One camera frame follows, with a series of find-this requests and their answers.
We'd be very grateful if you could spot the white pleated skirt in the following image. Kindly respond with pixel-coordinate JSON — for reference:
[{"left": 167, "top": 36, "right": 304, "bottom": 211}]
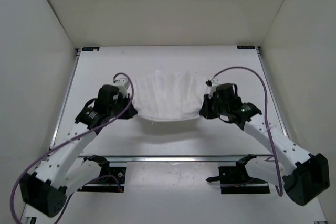
[{"left": 132, "top": 70, "right": 208, "bottom": 122}]

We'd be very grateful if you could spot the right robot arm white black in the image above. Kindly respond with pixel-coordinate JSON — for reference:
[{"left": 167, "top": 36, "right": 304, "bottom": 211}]
[{"left": 200, "top": 94, "right": 330, "bottom": 206}]

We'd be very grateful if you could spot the blue label corner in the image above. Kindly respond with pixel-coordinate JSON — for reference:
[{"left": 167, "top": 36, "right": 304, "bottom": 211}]
[
  {"left": 81, "top": 47, "right": 100, "bottom": 51},
  {"left": 237, "top": 45, "right": 255, "bottom": 50}
]

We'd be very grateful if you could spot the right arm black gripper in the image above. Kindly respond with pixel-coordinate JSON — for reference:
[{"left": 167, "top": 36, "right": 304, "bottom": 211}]
[{"left": 200, "top": 92, "right": 229, "bottom": 120}]

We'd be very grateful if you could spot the aluminium table edge rail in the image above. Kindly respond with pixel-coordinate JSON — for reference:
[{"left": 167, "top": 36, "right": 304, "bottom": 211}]
[{"left": 47, "top": 155, "right": 296, "bottom": 163}]

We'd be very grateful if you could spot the blue label right corner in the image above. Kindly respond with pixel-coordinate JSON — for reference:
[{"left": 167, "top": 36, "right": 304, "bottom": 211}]
[{"left": 237, "top": 45, "right": 255, "bottom": 50}]

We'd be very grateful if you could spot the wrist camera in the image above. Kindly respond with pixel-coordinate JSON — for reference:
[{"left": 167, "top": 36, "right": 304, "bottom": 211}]
[
  {"left": 206, "top": 77, "right": 238, "bottom": 102},
  {"left": 94, "top": 77, "right": 130, "bottom": 110}
]

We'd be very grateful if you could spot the blue label left corner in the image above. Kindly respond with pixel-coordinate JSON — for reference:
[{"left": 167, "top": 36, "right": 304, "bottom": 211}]
[{"left": 81, "top": 47, "right": 100, "bottom": 51}]

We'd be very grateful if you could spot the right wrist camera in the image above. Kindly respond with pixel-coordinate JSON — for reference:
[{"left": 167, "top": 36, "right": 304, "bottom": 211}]
[{"left": 206, "top": 77, "right": 238, "bottom": 102}]

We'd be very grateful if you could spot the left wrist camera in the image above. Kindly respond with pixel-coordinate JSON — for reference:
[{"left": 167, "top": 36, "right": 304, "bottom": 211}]
[{"left": 94, "top": 77, "right": 130, "bottom": 110}]

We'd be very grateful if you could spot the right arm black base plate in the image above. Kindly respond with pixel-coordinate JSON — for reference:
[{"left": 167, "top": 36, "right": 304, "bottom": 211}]
[{"left": 206, "top": 166, "right": 270, "bottom": 195}]

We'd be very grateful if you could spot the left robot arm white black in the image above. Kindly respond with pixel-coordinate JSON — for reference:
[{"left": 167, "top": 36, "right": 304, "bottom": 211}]
[{"left": 17, "top": 94, "right": 136, "bottom": 218}]

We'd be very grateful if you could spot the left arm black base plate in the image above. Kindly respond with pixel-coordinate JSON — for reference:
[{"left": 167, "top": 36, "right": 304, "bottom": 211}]
[{"left": 77, "top": 163, "right": 127, "bottom": 193}]

